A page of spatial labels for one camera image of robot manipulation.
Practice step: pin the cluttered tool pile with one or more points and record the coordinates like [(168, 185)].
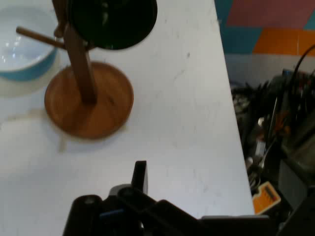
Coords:
[(261, 110)]

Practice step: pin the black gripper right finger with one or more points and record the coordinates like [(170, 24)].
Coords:
[(302, 223)]

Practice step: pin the blue bowl white inside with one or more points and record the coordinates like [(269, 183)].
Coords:
[(19, 49)]

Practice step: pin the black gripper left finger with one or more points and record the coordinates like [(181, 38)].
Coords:
[(137, 211)]

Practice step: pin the wooden mug tree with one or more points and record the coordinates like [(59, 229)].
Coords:
[(88, 110)]

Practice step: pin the green enamel mug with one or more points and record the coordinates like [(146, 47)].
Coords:
[(113, 24)]

